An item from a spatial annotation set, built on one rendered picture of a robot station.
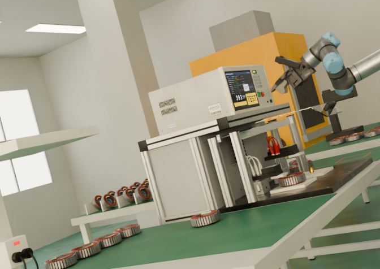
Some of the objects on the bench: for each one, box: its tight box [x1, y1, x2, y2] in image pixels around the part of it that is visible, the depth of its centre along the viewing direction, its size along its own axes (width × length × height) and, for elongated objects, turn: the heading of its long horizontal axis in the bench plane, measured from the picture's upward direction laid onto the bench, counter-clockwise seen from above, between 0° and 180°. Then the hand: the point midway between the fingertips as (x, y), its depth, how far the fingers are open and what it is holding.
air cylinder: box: [253, 178, 271, 195], centre depth 230 cm, size 5×8×6 cm
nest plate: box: [270, 177, 317, 194], centre depth 222 cm, size 15×15×1 cm
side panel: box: [141, 137, 218, 225], centre depth 226 cm, size 28×3×32 cm, turn 154°
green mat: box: [288, 146, 380, 170], centre depth 300 cm, size 94×61×1 cm, turn 154°
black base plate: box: [219, 158, 373, 214], centre depth 233 cm, size 47×64×2 cm
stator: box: [190, 210, 221, 227], centre depth 202 cm, size 11×11×4 cm
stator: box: [278, 172, 306, 187], centre depth 222 cm, size 11×11×4 cm
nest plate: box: [305, 166, 334, 179], centre depth 243 cm, size 15×15×1 cm
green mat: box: [64, 193, 337, 269], centre depth 190 cm, size 94×61×1 cm, turn 154°
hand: (272, 89), depth 244 cm, fingers closed
